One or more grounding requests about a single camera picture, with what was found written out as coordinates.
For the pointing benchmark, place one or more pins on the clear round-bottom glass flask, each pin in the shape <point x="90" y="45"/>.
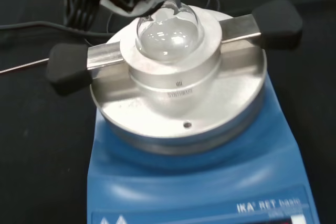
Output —
<point x="170" y="37"/>

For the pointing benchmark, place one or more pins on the thin metal probe rod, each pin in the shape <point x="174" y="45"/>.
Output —
<point x="23" y="66"/>

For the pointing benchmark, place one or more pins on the black bench cloth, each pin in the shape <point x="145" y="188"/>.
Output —
<point x="31" y="142"/>

